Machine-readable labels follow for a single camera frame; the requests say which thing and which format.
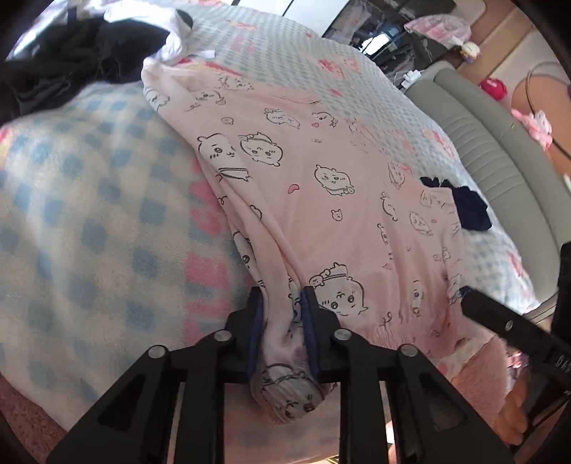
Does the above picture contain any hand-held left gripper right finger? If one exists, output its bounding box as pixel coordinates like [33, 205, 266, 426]
[301, 287, 515, 464]

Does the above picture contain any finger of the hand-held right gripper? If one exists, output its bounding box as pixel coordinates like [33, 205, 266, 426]
[459, 288, 551, 355]

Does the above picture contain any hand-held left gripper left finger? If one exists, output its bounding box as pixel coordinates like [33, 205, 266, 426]
[47, 287, 267, 464]

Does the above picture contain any pink cartoon print pajama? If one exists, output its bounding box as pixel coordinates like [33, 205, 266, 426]
[142, 58, 497, 424]

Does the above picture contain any black clothes pile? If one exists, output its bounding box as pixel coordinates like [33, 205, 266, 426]
[0, 17, 174, 126]

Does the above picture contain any person's right hand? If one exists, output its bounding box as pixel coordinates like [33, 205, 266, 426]
[494, 387, 536, 447]

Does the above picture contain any small navy garment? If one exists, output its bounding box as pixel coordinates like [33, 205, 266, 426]
[419, 176, 492, 232]

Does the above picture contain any grey padded headboard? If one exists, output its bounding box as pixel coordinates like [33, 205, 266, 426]
[404, 60, 571, 323]

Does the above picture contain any pink and white plush toy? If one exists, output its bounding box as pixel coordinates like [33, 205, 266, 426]
[511, 108, 555, 151]

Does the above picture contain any blue checkered fleece blanket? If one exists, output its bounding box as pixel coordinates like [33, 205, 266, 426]
[0, 4, 544, 457]

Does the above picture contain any red plush toy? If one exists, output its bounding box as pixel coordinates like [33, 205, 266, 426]
[480, 77, 508, 101]

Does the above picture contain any white garment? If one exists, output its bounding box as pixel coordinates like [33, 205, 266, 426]
[77, 0, 216, 63]

